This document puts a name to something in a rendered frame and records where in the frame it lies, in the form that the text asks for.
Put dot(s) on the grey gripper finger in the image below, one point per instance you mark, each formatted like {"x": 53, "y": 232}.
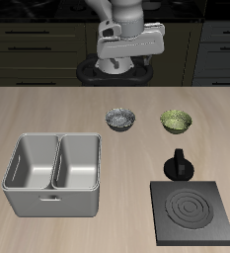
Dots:
{"x": 147, "y": 59}
{"x": 114, "y": 64}

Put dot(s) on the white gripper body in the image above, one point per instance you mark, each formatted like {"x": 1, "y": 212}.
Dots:
{"x": 133, "y": 46}

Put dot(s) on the round black stove knob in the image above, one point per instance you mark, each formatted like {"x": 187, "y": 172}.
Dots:
{"x": 179, "y": 168}

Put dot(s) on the dark grey stove plate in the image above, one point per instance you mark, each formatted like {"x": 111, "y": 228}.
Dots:
{"x": 189, "y": 210}

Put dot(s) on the grey speckled bowl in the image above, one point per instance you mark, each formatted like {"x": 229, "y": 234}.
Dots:
{"x": 120, "y": 119}

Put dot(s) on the green bowl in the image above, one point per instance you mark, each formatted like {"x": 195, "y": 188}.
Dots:
{"x": 176, "y": 121}

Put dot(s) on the grey kitchen cupboard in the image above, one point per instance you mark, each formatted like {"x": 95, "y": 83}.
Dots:
{"x": 218, "y": 52}

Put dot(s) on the dark kitchen cupboard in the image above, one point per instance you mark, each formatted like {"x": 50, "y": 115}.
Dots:
{"x": 37, "y": 52}

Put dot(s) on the black kitchen countertop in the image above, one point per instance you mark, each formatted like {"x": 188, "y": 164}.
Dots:
{"x": 37, "y": 10}

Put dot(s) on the white two-bin basket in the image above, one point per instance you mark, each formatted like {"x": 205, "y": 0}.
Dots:
{"x": 50, "y": 178}

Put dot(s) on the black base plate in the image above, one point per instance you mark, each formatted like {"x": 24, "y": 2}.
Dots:
{"x": 87, "y": 75}

